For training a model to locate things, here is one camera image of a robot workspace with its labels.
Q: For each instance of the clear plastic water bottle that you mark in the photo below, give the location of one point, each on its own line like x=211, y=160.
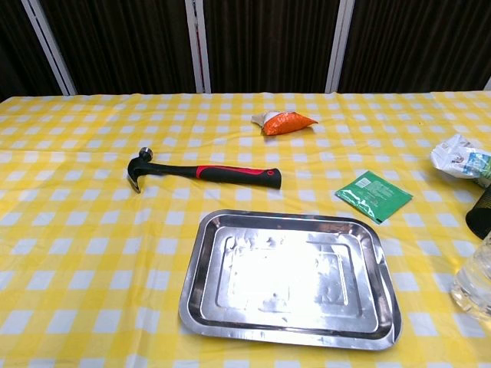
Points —
x=475, y=283

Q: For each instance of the stainless steel tray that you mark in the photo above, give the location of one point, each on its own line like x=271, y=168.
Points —
x=287, y=276

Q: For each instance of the black red claw hammer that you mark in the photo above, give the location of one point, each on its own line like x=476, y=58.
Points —
x=215, y=174

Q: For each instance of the orange white snack packet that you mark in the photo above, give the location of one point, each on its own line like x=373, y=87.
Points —
x=285, y=123

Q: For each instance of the green flat sachet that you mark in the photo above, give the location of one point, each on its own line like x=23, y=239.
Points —
x=377, y=197

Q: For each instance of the yellow white checked tablecloth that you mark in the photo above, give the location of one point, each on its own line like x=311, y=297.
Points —
x=96, y=249

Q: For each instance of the crumpled white plastic bag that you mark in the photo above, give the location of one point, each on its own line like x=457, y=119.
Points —
x=456, y=157

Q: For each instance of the black mesh pen cup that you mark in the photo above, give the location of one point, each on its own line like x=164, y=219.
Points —
x=481, y=214

